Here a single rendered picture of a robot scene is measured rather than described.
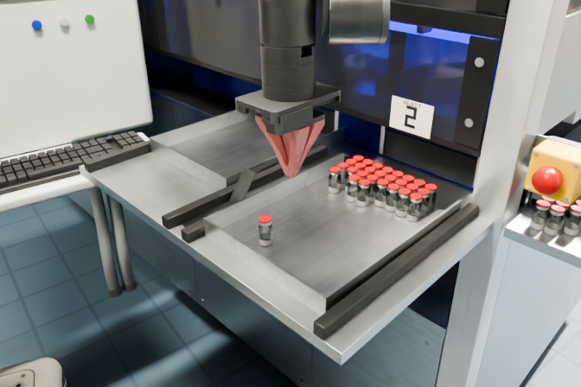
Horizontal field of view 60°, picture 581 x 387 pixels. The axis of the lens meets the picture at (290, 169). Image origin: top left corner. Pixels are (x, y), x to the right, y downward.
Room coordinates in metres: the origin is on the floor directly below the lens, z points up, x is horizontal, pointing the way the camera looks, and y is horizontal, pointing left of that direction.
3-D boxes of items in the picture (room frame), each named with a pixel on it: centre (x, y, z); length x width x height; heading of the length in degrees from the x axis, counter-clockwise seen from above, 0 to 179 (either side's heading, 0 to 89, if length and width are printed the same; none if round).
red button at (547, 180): (0.65, -0.38, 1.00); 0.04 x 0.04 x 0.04; 45
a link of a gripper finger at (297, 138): (0.53, -0.01, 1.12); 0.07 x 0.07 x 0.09; 44
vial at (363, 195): (0.77, -0.13, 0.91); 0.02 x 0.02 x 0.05
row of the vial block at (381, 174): (0.79, -0.17, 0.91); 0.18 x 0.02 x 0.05; 45
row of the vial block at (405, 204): (0.78, -0.15, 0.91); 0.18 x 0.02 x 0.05; 45
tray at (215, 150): (1.02, 0.09, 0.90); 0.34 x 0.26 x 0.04; 135
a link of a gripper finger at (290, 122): (0.51, 0.01, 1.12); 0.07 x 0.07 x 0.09; 44
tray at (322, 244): (0.70, -0.07, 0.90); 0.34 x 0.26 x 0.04; 135
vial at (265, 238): (0.65, 0.04, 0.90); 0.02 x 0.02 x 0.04
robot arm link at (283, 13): (0.52, 0.00, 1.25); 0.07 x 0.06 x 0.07; 90
